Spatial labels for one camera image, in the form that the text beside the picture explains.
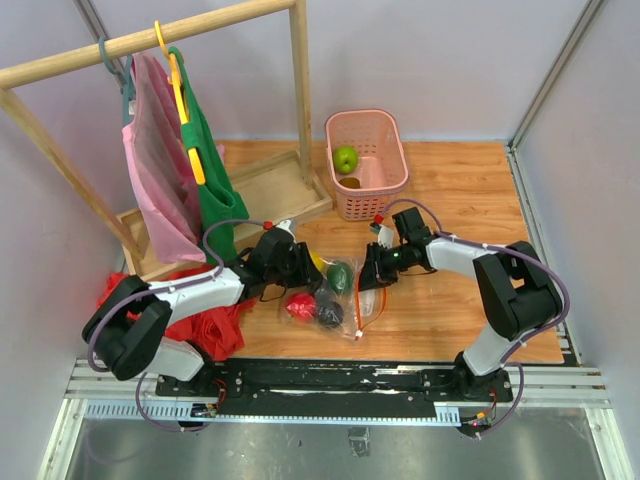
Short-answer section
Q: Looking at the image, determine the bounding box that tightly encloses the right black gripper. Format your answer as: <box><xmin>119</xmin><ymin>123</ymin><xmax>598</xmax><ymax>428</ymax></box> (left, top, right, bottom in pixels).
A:
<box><xmin>353</xmin><ymin>242</ymin><xmax>412</xmax><ymax>292</ymax></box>

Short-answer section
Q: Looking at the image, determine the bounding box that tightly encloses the dark green fake vegetable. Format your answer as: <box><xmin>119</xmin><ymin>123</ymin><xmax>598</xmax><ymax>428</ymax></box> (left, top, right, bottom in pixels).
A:
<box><xmin>326</xmin><ymin>262</ymin><xmax>354</xmax><ymax>295</ymax></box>

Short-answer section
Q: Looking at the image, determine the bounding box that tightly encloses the clear zip top bag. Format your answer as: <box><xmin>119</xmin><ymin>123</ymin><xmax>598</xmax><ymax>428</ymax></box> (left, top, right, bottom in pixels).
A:
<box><xmin>279</xmin><ymin>253</ymin><xmax>387</xmax><ymax>341</ymax></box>

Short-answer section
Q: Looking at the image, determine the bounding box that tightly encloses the brown fake kiwi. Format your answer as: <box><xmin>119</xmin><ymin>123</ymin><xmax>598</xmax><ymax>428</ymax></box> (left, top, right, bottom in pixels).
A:
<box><xmin>339</xmin><ymin>177</ymin><xmax>361</xmax><ymax>189</ymax></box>

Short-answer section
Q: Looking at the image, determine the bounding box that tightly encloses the light green fake apple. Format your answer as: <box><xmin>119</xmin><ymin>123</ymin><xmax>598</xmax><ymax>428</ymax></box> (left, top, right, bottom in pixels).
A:
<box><xmin>332</xmin><ymin>146</ymin><xmax>359</xmax><ymax>175</ymax></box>

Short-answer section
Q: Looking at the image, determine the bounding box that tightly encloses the dark purple fake plum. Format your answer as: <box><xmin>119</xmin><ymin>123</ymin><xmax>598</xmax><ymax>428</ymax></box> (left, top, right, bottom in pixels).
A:
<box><xmin>313</xmin><ymin>286</ymin><xmax>336</xmax><ymax>304</ymax></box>
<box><xmin>316</xmin><ymin>301</ymin><xmax>344</xmax><ymax>329</ymax></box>

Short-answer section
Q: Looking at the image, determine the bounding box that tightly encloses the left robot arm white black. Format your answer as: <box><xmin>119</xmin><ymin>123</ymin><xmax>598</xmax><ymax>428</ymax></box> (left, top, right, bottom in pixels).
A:
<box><xmin>82</xmin><ymin>227</ymin><xmax>322</xmax><ymax>396</ymax></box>

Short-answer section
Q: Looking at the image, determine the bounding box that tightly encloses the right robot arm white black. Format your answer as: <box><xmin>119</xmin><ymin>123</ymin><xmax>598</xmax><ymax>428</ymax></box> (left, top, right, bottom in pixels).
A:
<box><xmin>357</xmin><ymin>207</ymin><xmax>570</xmax><ymax>400</ymax></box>

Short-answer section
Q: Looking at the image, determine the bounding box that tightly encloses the red fake tomato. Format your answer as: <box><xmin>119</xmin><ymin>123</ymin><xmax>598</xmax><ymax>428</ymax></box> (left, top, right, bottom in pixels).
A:
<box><xmin>284</xmin><ymin>293</ymin><xmax>317</xmax><ymax>323</ymax></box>

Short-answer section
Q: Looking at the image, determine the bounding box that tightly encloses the wooden clothes rack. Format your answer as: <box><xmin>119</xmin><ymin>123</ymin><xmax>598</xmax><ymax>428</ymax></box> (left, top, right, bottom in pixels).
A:
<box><xmin>1</xmin><ymin>1</ymin><xmax>333</xmax><ymax>280</ymax></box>

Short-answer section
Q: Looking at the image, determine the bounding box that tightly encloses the pink plastic basket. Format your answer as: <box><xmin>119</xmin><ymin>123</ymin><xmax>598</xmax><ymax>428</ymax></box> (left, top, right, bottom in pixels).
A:
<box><xmin>325</xmin><ymin>109</ymin><xmax>410</xmax><ymax>221</ymax></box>

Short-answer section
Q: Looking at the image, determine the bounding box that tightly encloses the crumpled red cloth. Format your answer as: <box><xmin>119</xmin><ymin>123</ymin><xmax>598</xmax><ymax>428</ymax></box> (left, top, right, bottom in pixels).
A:
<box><xmin>97</xmin><ymin>265</ymin><xmax>258</xmax><ymax>361</ymax></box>

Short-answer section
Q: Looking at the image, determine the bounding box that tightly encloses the green hanging garment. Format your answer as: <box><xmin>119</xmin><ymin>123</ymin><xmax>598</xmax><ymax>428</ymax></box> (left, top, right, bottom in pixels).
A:
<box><xmin>166</xmin><ymin>45</ymin><xmax>250</xmax><ymax>266</ymax></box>

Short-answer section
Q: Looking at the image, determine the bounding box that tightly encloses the yellow clothes hanger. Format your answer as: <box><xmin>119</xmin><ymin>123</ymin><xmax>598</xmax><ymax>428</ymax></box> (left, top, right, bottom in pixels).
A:
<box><xmin>154</xmin><ymin>20</ymin><xmax>206</xmax><ymax>185</ymax></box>

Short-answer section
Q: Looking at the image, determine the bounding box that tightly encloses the pink hanging garment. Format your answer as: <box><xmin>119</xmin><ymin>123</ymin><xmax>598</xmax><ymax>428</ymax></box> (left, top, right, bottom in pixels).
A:
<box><xmin>122</xmin><ymin>52</ymin><xmax>205</xmax><ymax>263</ymax></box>

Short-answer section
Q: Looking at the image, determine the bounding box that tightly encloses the teal clothes hanger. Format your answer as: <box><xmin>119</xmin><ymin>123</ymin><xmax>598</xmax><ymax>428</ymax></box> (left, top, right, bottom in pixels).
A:
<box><xmin>98</xmin><ymin>36</ymin><xmax>136</xmax><ymax>126</ymax></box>

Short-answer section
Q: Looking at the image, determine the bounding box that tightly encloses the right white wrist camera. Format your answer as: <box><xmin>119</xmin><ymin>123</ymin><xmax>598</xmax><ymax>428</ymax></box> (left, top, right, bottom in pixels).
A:
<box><xmin>370</xmin><ymin>222</ymin><xmax>395</xmax><ymax>249</ymax></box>

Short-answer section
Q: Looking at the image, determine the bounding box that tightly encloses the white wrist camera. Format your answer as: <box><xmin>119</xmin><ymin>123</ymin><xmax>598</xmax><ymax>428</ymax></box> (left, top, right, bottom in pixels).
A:
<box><xmin>370</xmin><ymin>222</ymin><xmax>395</xmax><ymax>249</ymax></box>
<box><xmin>269</xmin><ymin>219</ymin><xmax>296</xmax><ymax>243</ymax></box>

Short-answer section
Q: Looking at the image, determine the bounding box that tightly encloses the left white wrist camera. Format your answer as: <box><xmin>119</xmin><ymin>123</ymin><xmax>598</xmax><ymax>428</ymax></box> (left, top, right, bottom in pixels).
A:
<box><xmin>269</xmin><ymin>219</ymin><xmax>296</xmax><ymax>243</ymax></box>

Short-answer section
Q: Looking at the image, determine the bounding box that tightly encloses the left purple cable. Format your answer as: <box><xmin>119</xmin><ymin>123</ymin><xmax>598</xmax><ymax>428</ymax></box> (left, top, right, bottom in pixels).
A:
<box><xmin>87</xmin><ymin>217</ymin><xmax>274</xmax><ymax>432</ymax></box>

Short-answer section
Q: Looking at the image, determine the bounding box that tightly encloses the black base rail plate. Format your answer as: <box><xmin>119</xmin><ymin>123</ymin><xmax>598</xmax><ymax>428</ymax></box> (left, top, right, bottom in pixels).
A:
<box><xmin>155</xmin><ymin>358</ymin><xmax>514</xmax><ymax>413</ymax></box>

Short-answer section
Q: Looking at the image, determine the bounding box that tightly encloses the grey slotted cable duct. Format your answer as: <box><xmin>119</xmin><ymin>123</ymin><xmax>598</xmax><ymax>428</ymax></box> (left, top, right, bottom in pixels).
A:
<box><xmin>83</xmin><ymin>400</ymin><xmax>462</xmax><ymax>427</ymax></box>

